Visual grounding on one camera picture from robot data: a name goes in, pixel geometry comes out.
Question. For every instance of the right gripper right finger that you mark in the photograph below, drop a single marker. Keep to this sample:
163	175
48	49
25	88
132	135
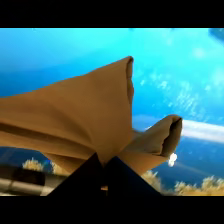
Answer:
128	180

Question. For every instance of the brown trousers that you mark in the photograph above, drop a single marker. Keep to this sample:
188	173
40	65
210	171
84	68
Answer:
86	110

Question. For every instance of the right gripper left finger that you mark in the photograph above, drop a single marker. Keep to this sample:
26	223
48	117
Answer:
85	178

